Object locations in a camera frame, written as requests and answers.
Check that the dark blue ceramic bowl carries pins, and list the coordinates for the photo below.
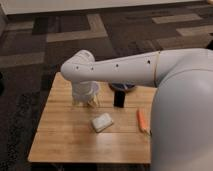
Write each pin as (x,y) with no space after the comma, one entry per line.
(122,87)

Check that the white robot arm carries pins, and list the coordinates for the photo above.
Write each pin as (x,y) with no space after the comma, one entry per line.
(182,108)

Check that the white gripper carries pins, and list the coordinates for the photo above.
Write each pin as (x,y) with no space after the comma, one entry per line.
(87,91)

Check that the orange carrot toy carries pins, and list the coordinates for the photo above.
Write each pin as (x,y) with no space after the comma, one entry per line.
(142,122)

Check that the white plastic cup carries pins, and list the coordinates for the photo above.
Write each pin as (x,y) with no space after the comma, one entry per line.
(77,101)

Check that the white sponge block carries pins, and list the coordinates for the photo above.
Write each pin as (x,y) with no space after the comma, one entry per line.
(101,122)

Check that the black eraser block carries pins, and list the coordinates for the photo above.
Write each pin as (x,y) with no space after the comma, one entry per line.
(119,99)

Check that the wooden table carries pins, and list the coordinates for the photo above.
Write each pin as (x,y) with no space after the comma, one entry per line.
(71,132)

